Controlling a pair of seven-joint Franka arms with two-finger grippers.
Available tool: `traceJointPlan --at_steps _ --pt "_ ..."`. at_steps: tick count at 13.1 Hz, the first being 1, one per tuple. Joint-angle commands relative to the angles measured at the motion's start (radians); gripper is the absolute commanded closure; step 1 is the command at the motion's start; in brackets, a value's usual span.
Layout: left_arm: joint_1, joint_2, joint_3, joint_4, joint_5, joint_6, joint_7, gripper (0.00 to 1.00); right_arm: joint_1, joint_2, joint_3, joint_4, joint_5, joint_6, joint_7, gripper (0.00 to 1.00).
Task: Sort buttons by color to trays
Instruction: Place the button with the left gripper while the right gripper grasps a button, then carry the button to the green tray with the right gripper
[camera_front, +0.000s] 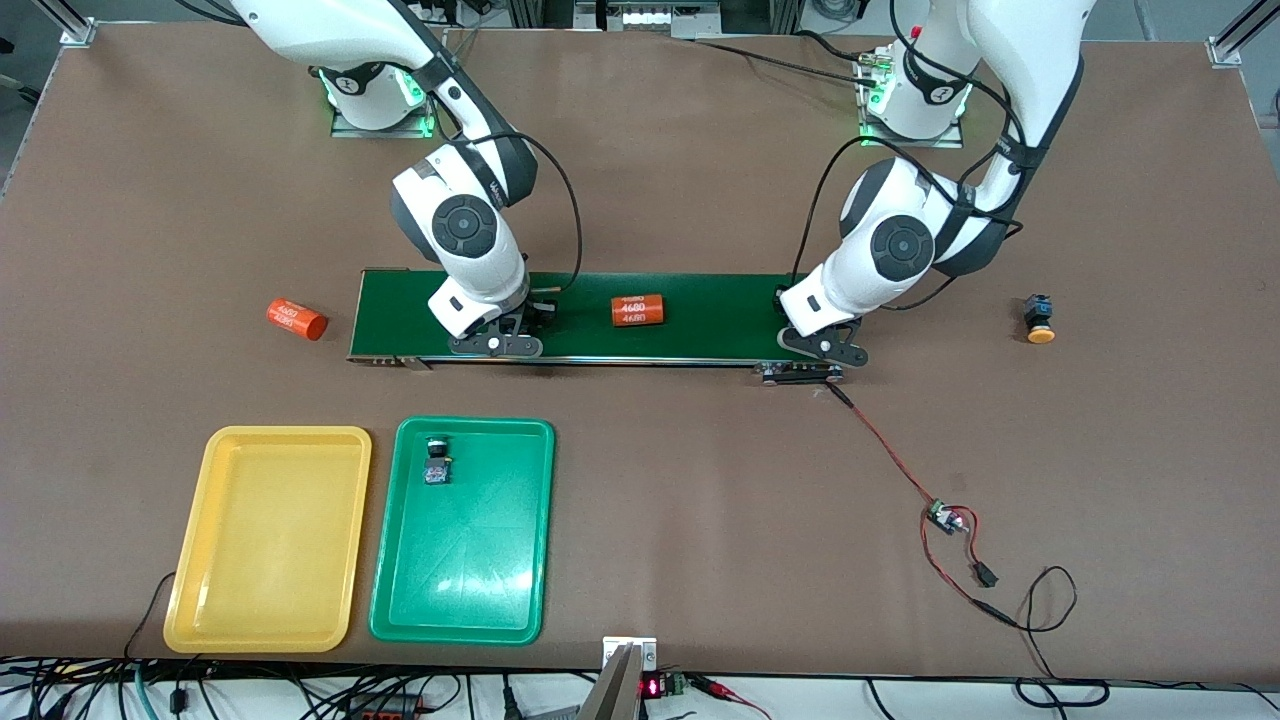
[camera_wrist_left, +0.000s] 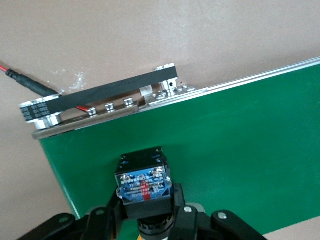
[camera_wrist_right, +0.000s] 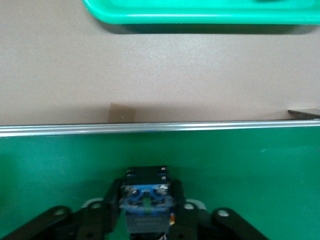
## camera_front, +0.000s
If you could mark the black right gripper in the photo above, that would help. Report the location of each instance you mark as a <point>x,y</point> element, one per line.
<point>533,312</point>

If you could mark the orange cylinder white 4680 print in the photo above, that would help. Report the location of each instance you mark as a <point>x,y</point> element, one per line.
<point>297,319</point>
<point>638,311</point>

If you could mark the green push button switch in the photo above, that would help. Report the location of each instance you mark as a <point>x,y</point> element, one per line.
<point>437,468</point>

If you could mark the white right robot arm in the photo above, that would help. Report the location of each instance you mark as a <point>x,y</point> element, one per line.
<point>465,225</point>

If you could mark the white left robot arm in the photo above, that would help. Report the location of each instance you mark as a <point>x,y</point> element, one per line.
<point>900,245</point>

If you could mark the green belt conveyor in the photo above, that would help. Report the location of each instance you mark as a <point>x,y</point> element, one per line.
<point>720,310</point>

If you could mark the green plastic tray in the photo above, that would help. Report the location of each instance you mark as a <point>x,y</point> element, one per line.
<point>460,560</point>

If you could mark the small green circuit board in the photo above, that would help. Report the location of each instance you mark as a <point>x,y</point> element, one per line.
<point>940,515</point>

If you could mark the metal device with lights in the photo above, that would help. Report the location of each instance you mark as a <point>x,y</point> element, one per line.
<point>650,18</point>

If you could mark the black plug connector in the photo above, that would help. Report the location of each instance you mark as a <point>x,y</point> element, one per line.
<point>985,574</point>

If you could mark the yellow plastic tray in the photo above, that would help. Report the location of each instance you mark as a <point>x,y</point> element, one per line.
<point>265,540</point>

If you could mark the red digit display module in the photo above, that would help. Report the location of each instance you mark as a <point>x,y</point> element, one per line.
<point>652,687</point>

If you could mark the red alligator clip lead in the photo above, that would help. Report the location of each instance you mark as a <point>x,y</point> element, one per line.
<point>725,690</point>

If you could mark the orange power strip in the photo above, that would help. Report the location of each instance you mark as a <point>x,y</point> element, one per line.
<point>385,708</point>

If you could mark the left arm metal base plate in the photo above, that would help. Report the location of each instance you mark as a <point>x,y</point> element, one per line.
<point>950,143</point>

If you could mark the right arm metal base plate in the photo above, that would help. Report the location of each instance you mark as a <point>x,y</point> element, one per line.
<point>380,132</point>

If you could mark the yellow push button switch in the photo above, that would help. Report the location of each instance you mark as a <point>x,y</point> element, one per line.
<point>1038,318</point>

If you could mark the silver camera mount bracket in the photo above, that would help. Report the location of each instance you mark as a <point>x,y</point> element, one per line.
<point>620,690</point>

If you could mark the aluminium frame post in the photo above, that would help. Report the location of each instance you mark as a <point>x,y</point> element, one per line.
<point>78,32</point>
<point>1228,48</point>

